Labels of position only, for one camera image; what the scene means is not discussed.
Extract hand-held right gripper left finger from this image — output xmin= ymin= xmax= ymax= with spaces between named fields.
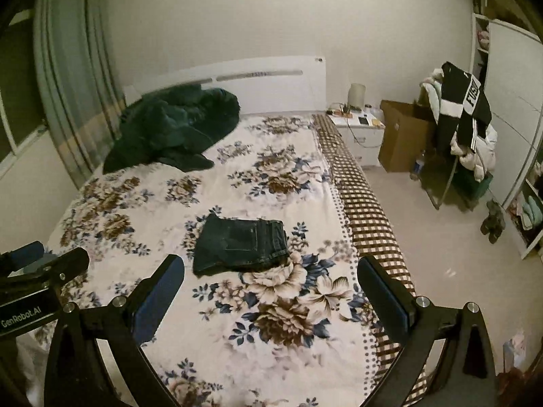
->
xmin=49 ymin=254 xmax=186 ymax=407

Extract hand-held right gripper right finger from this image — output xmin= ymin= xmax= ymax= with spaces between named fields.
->
xmin=357 ymin=255 xmax=497 ymax=407

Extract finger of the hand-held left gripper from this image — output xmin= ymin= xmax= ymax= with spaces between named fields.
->
xmin=0 ymin=241 xmax=45 ymax=278
xmin=40 ymin=247 xmax=91 ymax=290

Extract dark denim pants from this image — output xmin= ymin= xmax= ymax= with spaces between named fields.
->
xmin=193 ymin=213 xmax=291 ymax=279

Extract pair of dark slippers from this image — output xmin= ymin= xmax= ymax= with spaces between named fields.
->
xmin=480 ymin=199 xmax=506 ymax=244

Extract plastic bottle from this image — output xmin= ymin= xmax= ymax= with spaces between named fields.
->
xmin=411 ymin=150 xmax=426 ymax=181

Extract white nightstand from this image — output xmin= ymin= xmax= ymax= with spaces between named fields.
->
xmin=326 ymin=108 xmax=387 ymax=168

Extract window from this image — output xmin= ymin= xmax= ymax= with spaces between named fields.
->
xmin=0 ymin=8 xmax=47 ymax=166

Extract cardboard box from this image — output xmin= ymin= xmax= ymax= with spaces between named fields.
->
xmin=377 ymin=99 xmax=437 ymax=173

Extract floral bed sheet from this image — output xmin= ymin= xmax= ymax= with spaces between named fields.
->
xmin=34 ymin=112 xmax=429 ymax=407

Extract dark green blanket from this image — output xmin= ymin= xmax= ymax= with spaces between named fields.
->
xmin=102 ymin=85 xmax=240 ymax=174

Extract folded clothes on shelf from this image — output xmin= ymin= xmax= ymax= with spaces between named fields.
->
xmin=507 ymin=195 xmax=537 ymax=232

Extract pile of white clothes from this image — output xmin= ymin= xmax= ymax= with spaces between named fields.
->
xmin=450 ymin=125 xmax=498 ymax=183

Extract sheer curtain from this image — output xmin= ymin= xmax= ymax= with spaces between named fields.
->
xmin=32 ymin=0 xmax=128 ymax=189

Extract white table lamp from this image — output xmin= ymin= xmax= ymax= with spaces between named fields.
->
xmin=349 ymin=83 xmax=367 ymax=109

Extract light towel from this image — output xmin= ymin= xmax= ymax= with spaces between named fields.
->
xmin=420 ymin=68 xmax=444 ymax=113

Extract black and white jacket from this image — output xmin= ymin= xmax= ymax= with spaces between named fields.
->
xmin=437 ymin=61 xmax=493 ymax=153

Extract white headboard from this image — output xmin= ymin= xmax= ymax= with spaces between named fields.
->
xmin=123 ymin=55 xmax=328 ymax=115

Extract white wardrobe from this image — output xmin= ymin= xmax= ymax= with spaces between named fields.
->
xmin=469 ymin=0 xmax=543 ymax=259

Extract metal frame chair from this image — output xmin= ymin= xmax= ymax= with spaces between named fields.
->
xmin=420 ymin=148 xmax=495 ymax=210

